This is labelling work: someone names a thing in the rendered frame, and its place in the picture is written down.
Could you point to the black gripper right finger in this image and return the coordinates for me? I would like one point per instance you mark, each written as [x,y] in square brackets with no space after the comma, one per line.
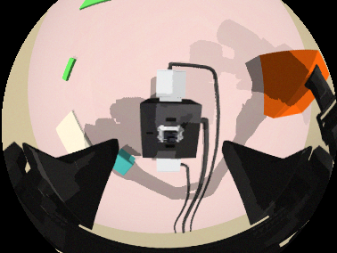
[260,178]

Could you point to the teal cube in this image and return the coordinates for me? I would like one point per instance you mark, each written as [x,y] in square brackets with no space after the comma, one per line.
[123,162]

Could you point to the green flat rectangular block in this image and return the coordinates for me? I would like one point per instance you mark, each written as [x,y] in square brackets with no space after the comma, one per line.
[87,3]

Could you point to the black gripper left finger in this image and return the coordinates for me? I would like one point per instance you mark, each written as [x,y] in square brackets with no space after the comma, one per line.
[79,178]

